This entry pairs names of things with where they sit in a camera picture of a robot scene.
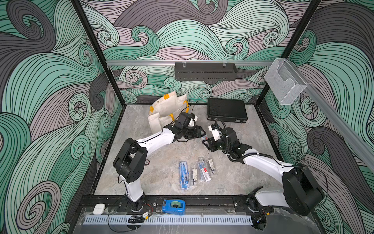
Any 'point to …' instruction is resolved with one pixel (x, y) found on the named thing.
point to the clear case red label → (204, 174)
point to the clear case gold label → (211, 165)
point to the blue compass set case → (184, 175)
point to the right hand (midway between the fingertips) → (203, 141)
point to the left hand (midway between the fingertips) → (204, 132)
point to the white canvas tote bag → (165, 110)
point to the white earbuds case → (99, 209)
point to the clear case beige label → (195, 175)
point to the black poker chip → (147, 162)
